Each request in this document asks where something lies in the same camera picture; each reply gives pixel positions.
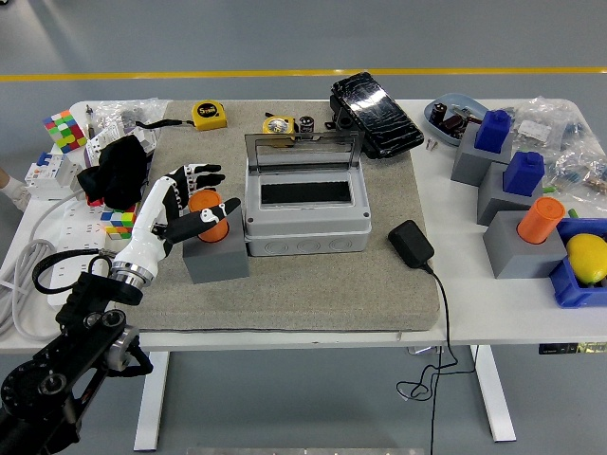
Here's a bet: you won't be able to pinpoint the small colourful puzzle cube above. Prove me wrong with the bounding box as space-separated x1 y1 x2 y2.
100 208 138 241

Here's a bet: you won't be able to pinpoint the grey block holder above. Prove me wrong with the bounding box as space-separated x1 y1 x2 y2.
482 209 570 281
476 163 544 227
450 122 516 187

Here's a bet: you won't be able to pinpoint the yellow tape measure chrome face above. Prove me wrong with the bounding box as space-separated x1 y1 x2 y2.
262 112 297 139

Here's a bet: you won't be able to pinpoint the white table leg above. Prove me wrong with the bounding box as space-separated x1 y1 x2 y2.
133 350 171 451
469 344 517 443

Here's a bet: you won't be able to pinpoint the brown component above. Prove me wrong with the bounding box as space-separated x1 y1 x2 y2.
443 113 469 137

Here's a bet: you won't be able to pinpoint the white power strip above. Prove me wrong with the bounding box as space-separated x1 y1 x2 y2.
46 196 138 307

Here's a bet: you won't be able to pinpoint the black glossy case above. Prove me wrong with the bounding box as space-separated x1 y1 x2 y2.
329 70 426 161

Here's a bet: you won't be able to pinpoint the yellow tape measure with strap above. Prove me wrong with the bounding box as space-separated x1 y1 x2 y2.
135 100 229 132

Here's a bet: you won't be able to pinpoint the blue bottle-shaped block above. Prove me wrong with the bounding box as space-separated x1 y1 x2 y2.
474 108 514 154
501 150 545 196

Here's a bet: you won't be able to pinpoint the black power adapter plug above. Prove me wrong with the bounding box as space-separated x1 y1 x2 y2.
387 219 435 272

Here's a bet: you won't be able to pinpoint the clear bag of components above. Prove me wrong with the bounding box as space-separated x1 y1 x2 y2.
509 96 592 153
544 141 607 195

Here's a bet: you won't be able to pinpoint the blue plastic bin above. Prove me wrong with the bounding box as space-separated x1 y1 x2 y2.
548 217 607 309

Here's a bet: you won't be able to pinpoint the grey electrical box with lid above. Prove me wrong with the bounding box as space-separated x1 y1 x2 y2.
243 130 372 259

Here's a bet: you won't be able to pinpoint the black table control panel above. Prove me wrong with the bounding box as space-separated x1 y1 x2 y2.
538 341 607 355

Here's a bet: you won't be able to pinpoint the clear plastic bag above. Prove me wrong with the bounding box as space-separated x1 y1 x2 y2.
92 97 172 143

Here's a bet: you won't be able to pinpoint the large colourful puzzle cube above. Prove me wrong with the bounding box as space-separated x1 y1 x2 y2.
41 109 90 155

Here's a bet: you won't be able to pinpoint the small white breaker modules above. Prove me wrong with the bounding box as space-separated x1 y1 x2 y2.
86 125 158 165

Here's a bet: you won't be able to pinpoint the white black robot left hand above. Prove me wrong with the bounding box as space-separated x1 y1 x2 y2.
113 163 242 277

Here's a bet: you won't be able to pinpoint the grey block with round hole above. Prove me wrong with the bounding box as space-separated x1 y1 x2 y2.
182 222 251 285

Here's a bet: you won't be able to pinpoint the black cloth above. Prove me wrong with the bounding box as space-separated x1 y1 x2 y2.
76 135 152 210

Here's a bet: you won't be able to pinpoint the orange cylinder battery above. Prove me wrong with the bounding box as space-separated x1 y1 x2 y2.
516 196 567 246
188 189 231 244

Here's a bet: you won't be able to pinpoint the white circuit breaker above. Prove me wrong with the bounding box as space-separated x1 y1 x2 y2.
23 151 86 203

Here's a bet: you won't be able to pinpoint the grey-brown mat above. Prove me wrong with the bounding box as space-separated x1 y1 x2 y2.
118 99 440 333

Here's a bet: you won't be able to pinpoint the yellow lemon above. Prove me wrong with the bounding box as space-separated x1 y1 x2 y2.
566 232 607 285

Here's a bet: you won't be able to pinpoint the blue-grey oval tray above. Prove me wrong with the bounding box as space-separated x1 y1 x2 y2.
423 92 489 147

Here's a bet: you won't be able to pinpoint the black cord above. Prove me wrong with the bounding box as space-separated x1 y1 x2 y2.
395 262 478 455

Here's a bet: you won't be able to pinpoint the white thick cable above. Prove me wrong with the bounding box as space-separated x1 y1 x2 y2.
0 189 85 340

